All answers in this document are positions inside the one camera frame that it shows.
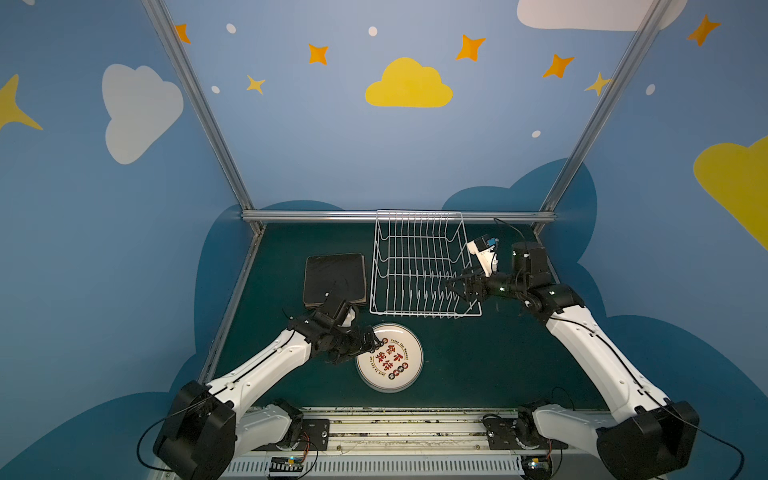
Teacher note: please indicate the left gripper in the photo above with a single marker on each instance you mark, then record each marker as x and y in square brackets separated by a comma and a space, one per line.
[354, 343]

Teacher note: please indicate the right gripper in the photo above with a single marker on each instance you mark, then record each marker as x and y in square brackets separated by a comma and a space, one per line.
[480, 286]

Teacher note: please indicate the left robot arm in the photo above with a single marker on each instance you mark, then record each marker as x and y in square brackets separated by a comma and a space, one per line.
[209, 425]

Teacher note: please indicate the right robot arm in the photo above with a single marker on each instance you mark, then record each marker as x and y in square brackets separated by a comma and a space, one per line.
[646, 434]

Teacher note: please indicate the left controller board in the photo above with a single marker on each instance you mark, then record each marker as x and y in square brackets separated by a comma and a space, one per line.
[285, 467]

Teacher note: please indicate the controller board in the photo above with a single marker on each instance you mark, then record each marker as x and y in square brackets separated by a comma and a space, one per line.
[536, 468]
[285, 467]

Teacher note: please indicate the right controller board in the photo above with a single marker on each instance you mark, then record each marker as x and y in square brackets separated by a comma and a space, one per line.
[536, 468]

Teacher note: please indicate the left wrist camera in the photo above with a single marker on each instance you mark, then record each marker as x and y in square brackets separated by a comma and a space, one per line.
[349, 318]

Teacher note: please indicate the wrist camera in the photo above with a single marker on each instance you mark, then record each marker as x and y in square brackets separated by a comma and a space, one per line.
[484, 248]
[349, 318]

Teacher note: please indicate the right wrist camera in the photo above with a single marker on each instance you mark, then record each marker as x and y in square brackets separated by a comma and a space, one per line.
[484, 248]

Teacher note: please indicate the white wire dish rack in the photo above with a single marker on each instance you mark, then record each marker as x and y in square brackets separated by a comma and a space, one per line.
[414, 252]

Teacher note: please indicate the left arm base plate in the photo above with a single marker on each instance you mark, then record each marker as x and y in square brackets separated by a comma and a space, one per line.
[309, 433]

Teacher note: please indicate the aluminium rail base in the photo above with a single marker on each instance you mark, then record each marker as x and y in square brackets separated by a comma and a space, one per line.
[421, 443]

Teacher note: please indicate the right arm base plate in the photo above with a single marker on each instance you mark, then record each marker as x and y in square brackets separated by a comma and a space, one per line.
[506, 433]

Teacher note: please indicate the aluminium frame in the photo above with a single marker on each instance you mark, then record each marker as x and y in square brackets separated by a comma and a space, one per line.
[258, 219]

